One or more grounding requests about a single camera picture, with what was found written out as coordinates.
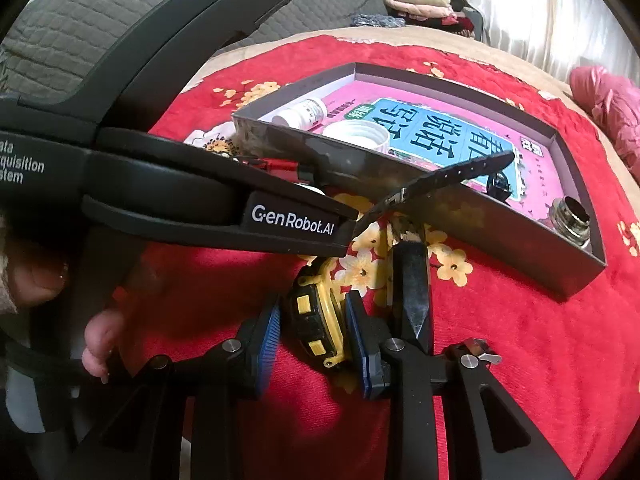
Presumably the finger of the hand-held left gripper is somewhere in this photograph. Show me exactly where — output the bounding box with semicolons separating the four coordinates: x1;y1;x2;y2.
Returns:
99;128;322;201

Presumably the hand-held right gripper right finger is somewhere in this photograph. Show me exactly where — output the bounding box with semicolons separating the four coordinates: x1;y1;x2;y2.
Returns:
342;290;576;480

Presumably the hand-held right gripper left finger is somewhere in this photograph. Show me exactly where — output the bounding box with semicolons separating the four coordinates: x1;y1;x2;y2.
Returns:
65;305;283;480

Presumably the black and yellow watch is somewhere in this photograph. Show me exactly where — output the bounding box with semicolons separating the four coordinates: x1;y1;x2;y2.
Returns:
280;150;516;372

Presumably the black faceted folding tool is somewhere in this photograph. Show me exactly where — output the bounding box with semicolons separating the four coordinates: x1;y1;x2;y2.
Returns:
387;212;436;358

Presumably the red and black pen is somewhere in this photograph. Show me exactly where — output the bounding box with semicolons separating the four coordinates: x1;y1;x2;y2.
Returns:
235;156;313;183

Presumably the white round lid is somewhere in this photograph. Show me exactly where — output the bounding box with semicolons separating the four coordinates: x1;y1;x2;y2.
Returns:
322;122;391;152

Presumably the grey cardboard box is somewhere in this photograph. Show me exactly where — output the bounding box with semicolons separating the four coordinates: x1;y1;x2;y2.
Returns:
232;62;608;301

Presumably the small glass jar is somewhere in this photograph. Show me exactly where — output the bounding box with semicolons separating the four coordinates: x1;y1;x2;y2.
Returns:
549;196;593;247

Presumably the person's left hand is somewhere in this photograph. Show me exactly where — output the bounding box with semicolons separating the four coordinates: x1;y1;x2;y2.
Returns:
0;212;128;386

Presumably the small metal clip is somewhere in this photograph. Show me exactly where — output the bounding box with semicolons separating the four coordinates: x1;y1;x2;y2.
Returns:
469;337;502;366

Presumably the white pill bottle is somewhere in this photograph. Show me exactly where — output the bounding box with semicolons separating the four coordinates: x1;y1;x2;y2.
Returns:
271;97;328;128

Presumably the red floral blanket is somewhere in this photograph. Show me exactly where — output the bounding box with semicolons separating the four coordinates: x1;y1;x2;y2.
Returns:
120;35;640;480

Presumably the blue patterned cloth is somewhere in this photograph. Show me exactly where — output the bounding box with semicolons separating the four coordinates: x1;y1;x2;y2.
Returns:
350;12;406;30

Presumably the small black round object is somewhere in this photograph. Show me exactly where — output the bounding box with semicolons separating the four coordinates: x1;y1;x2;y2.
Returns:
486;171;512;202

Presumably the pink book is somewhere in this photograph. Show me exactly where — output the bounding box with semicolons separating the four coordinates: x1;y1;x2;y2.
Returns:
310;80;566;231

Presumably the pile of folded clothes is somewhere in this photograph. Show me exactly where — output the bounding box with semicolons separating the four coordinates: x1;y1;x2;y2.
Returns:
380;0;488;41

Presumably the beige bed sheet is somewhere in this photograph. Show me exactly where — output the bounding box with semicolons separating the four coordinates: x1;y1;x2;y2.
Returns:
175;22;616;131

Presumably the pink quilt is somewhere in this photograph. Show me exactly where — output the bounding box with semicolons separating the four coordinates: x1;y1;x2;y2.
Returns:
569;65;640;186

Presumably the white curtain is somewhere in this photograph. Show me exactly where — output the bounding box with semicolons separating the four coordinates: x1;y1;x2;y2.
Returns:
465;0;636;78

